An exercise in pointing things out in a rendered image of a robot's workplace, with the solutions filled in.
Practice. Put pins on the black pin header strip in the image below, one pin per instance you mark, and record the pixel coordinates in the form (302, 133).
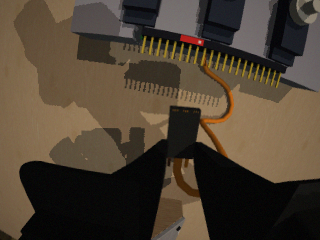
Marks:
(211, 46)

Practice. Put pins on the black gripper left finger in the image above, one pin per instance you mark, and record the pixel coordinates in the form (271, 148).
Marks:
(127, 199)

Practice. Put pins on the grey rectangular block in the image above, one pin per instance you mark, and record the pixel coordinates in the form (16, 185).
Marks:
(284, 31)

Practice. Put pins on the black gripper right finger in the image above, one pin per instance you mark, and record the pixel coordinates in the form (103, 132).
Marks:
(239, 205)

